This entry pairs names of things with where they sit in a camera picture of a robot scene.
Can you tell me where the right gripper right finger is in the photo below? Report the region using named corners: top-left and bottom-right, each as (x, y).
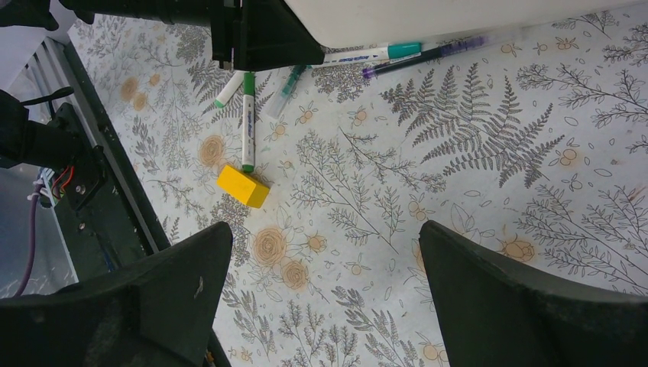
top-left (420, 220), bottom-right (647, 366)

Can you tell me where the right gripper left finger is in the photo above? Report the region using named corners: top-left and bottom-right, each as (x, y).
top-left (1, 222), bottom-right (233, 366)

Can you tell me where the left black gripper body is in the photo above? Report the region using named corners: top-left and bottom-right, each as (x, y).
top-left (62, 0), bottom-right (325, 71)

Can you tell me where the white three-drawer cabinet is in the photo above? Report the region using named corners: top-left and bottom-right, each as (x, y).
top-left (287, 0), bottom-right (629, 48)

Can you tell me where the teal capped marker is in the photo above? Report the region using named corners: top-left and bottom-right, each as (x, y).
top-left (311, 42), bottom-right (422, 68)

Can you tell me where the green capped white marker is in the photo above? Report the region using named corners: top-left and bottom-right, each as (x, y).
top-left (241, 72), bottom-right (255, 174)

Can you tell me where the green marker upright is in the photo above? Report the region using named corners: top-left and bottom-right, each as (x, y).
top-left (214, 70), bottom-right (245, 109)

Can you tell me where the clear green pen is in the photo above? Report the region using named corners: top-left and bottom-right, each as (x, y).
top-left (266, 65), bottom-right (309, 119)

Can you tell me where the yellow eraser block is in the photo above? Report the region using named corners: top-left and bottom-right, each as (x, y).
top-left (216, 165), bottom-right (270, 209)

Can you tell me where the floral table mat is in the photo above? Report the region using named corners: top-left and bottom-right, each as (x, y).
top-left (69, 3), bottom-right (647, 366)

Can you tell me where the blue pen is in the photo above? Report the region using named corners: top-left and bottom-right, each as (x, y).
top-left (362, 29), bottom-right (525, 79)

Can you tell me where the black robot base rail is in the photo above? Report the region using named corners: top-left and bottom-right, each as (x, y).
top-left (0, 40), bottom-right (234, 367)

